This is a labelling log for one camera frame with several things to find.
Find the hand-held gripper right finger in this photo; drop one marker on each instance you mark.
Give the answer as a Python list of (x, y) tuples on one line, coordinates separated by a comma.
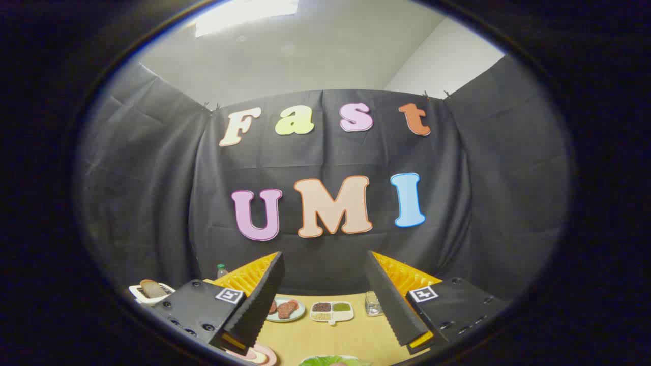
[(389, 300)]

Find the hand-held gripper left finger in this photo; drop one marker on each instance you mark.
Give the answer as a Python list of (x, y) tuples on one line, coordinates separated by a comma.
[(264, 300)]

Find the green lettuce leaf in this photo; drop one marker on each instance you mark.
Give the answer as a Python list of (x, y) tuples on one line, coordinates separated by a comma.
[(320, 362)]

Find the plain white bread slice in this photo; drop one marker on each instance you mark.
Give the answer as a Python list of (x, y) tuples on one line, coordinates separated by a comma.
[(151, 288)]

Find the brown meat piece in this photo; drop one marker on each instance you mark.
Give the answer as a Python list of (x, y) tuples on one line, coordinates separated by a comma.
[(287, 308), (272, 307)]

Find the clear utensil holder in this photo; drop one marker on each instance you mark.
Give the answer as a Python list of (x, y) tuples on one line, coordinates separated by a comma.
[(373, 305)]

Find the light green plate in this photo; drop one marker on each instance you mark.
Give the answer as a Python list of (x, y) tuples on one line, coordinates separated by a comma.
[(300, 311)]

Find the clear plastic water bottle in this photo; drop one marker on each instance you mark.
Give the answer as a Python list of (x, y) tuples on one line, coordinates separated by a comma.
[(222, 272)]

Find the pink plate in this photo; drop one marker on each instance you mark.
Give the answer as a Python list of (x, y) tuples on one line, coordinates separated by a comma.
[(272, 356)]

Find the white divided grain dish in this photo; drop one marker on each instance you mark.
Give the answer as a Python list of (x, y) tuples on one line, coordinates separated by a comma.
[(331, 310)]

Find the white toaster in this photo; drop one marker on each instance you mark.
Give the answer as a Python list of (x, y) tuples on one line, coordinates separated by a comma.
[(136, 294)]

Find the black backdrop cloth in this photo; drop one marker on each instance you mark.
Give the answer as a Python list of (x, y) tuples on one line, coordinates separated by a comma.
[(315, 162)]

